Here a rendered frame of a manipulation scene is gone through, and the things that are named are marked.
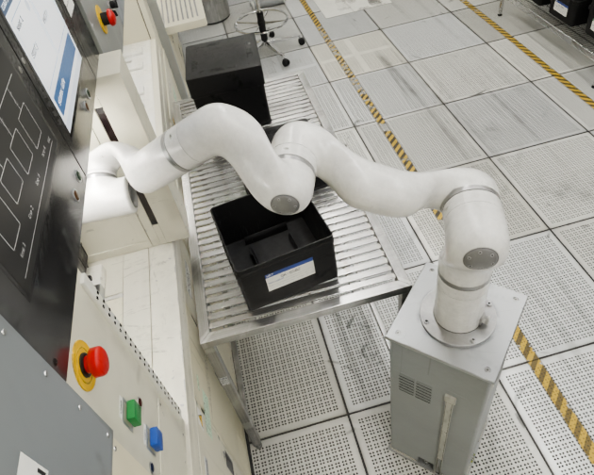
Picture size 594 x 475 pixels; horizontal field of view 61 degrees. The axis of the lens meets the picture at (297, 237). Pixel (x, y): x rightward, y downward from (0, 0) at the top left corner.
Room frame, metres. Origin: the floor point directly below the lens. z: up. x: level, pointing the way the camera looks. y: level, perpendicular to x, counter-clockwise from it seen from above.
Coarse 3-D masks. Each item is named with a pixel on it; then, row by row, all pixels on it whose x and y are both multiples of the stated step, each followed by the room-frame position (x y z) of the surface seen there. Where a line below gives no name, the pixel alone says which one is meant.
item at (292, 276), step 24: (216, 216) 1.12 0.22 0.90; (240, 216) 1.13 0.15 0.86; (264, 216) 1.15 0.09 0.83; (288, 216) 1.17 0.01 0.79; (312, 216) 1.07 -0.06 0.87; (240, 240) 1.13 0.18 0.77; (264, 240) 1.11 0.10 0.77; (288, 240) 1.09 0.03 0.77; (312, 240) 1.06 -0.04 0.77; (240, 264) 1.03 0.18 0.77; (264, 264) 0.87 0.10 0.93; (288, 264) 0.88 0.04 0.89; (312, 264) 0.90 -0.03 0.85; (336, 264) 0.92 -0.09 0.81; (240, 288) 0.88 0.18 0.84; (264, 288) 0.86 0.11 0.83; (288, 288) 0.88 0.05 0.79
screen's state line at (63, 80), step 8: (64, 48) 0.94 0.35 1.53; (72, 48) 0.99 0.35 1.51; (64, 56) 0.92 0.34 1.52; (72, 56) 0.97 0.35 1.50; (64, 64) 0.90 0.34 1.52; (72, 64) 0.94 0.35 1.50; (64, 72) 0.88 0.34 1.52; (64, 80) 0.85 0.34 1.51; (56, 88) 0.80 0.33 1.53; (64, 88) 0.83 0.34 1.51; (56, 96) 0.77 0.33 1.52; (64, 96) 0.81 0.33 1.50; (64, 104) 0.79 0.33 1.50
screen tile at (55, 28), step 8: (32, 0) 0.90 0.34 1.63; (40, 0) 0.94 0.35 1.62; (48, 0) 0.99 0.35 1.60; (40, 8) 0.92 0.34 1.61; (56, 8) 1.01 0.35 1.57; (40, 16) 0.90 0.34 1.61; (56, 16) 0.99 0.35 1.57; (48, 24) 0.92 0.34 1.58; (56, 24) 0.97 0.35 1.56; (48, 32) 0.90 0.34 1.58; (56, 32) 0.94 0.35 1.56; (56, 40) 0.92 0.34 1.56; (56, 48) 0.90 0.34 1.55
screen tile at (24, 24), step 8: (24, 8) 0.84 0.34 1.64; (32, 8) 0.88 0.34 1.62; (16, 16) 0.79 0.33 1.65; (24, 16) 0.82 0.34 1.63; (32, 16) 0.86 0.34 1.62; (16, 24) 0.78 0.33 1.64; (24, 24) 0.81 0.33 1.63; (32, 24) 0.84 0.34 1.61; (40, 24) 0.88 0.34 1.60; (24, 32) 0.79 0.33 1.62; (32, 32) 0.82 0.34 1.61; (40, 32) 0.86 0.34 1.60; (24, 40) 0.77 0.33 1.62; (48, 40) 0.88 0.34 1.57; (48, 48) 0.86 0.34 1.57; (40, 56) 0.80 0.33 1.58; (48, 56) 0.84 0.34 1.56; (56, 56) 0.88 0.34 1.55; (40, 64) 0.78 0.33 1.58; (48, 64) 0.82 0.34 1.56; (40, 72) 0.76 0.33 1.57; (48, 72) 0.80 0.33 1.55; (48, 80) 0.78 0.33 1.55; (48, 88) 0.76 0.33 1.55
